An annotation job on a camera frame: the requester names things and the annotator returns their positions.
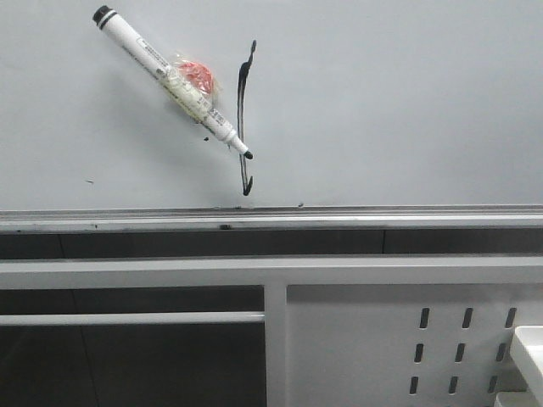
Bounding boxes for red round magnet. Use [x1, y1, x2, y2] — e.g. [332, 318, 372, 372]
[169, 53, 221, 104]

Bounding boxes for white black whiteboard marker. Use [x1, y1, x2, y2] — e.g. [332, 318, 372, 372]
[92, 5, 253, 159]

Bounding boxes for white whiteboard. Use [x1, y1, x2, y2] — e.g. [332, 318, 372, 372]
[1, 1, 542, 210]

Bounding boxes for white perforated metal panel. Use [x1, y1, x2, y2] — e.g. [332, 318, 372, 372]
[287, 285, 533, 406]

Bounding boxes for white plastic bin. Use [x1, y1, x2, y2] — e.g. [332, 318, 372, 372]
[494, 326, 542, 407]

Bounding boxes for white metal frame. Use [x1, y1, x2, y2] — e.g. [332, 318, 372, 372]
[1, 256, 542, 406]

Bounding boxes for aluminium whiteboard tray rail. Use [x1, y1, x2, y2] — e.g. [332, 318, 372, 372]
[1, 204, 542, 234]

